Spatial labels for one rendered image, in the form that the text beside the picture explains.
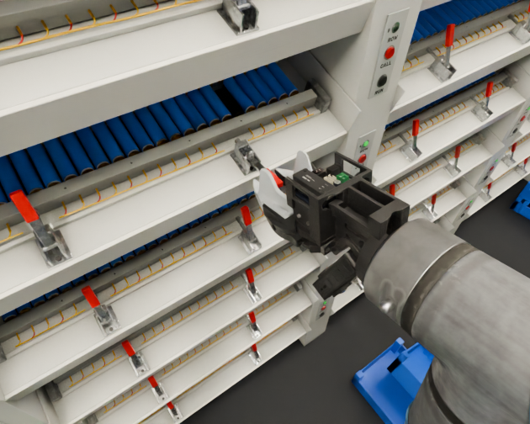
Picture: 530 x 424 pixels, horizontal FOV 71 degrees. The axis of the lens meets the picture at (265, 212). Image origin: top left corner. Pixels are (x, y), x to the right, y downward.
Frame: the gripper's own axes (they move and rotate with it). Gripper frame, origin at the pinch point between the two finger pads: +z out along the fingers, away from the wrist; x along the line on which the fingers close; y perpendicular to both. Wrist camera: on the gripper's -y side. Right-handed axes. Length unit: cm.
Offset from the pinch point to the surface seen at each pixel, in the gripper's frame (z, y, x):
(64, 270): 4.4, -1.1, 26.7
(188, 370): 19, -56, 19
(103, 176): 9.8, 5.2, 18.0
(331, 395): 6, -92, -15
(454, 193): 19, -57, -85
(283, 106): 9.4, 4.9, -9.4
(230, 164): 7.1, 0.9, 2.2
